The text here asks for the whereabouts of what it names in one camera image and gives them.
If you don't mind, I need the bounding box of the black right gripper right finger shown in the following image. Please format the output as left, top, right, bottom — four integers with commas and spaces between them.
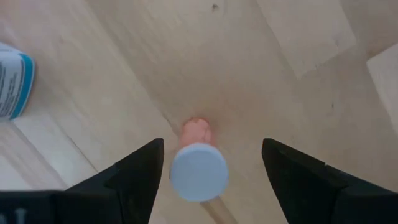
261, 138, 398, 224

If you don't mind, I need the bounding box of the pink pill bottle white cap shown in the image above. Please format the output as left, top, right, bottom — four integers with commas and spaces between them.
169, 117, 230, 203

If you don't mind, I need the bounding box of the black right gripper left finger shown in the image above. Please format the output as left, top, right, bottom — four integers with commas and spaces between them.
54, 138, 165, 224

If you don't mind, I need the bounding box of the white melatonin supplement bottle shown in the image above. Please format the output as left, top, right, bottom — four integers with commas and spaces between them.
0, 42, 36, 123

